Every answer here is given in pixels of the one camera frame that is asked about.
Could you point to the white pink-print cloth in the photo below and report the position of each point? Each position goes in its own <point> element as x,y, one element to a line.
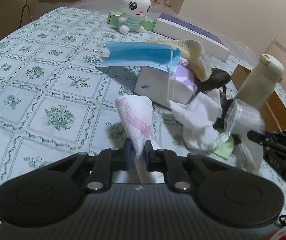
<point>136,115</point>

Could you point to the yellow towel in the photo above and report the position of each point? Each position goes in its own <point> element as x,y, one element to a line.
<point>194,53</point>

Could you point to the blue surgical face mask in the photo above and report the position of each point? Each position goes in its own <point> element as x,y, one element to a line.
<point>155,55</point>

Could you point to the black eye mask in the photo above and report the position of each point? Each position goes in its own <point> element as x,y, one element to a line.
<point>218,79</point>

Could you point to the floral green tablecloth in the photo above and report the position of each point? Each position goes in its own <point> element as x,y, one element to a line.
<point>55,99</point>

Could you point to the white and blue flat box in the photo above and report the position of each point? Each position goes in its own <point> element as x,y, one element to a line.
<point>178,29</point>

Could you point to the light green cloth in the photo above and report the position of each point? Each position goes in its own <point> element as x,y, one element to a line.
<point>225,150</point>

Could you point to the clear plastic bag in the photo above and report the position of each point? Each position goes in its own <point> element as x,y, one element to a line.
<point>239,120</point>

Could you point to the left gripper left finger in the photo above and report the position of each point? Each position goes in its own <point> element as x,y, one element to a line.
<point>103,166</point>

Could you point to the brown cardboard tray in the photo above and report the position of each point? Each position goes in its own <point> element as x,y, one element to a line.
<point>274,110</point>

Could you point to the cream thermos bottle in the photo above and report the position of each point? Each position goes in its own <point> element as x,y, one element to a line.
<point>261,81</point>

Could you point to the white purple tissue pack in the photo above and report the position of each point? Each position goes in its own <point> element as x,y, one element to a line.
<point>160,86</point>

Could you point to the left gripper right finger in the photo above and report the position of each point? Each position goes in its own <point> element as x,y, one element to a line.
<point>170,165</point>

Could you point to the white bunny plush toy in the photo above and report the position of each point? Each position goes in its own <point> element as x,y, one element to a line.
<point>133,12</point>

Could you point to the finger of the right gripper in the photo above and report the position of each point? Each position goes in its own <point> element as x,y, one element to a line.
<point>269,141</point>

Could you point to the coat rack stand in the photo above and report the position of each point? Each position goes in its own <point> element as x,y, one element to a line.
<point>26,6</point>

